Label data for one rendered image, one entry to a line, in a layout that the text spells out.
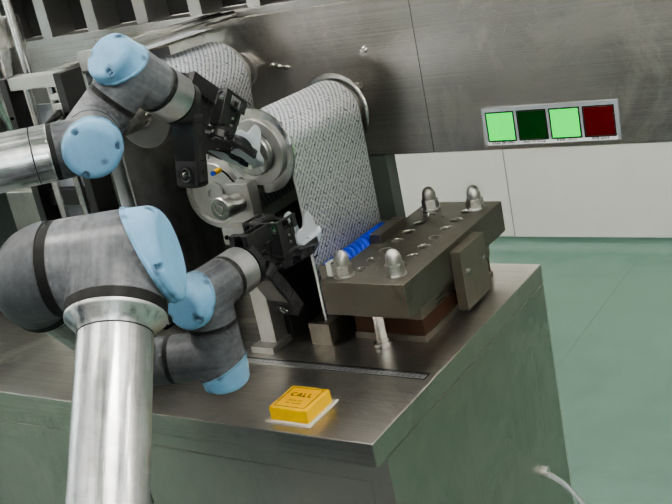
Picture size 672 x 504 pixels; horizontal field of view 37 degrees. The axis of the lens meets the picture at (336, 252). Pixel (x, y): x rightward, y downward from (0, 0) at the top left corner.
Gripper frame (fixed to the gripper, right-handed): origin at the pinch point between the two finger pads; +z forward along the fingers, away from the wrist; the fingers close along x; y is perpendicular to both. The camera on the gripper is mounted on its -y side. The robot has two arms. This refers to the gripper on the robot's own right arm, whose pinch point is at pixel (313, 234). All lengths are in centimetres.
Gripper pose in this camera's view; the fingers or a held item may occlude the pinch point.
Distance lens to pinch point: 171.9
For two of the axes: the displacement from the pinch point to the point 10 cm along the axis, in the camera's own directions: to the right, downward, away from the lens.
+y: -1.9, -9.3, -3.2
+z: 5.2, -3.7, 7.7
